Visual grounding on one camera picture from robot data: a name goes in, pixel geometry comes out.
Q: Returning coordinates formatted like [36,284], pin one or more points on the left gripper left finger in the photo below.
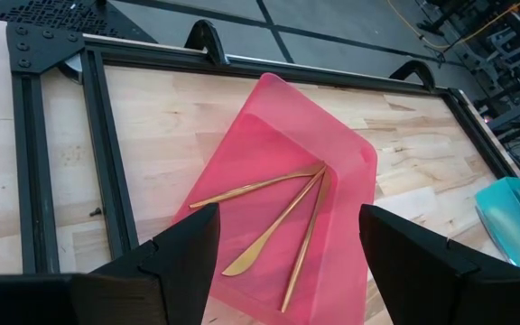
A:
[174,271]

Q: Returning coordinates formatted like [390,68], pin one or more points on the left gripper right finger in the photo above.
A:
[422,280]

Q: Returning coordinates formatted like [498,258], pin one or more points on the gold table knife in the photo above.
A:
[246,262]

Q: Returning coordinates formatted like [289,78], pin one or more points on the gold curved utensil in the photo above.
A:
[242,189]

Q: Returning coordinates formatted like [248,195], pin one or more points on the gold cutlery piece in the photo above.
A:
[305,244]

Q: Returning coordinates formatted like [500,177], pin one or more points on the small black screw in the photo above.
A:
[96,211]

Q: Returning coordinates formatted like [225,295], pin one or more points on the red translucent plastic bin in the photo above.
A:
[264,144]

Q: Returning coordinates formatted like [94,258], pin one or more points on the cluttered equipment rack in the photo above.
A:
[513,45]

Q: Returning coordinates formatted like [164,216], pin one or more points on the black perforated metal case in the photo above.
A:
[61,15]

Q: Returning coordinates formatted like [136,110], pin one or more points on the black arched frame hook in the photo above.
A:
[415,64]
[206,26]

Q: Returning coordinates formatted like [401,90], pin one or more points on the black aluminium table frame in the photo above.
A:
[39,45]

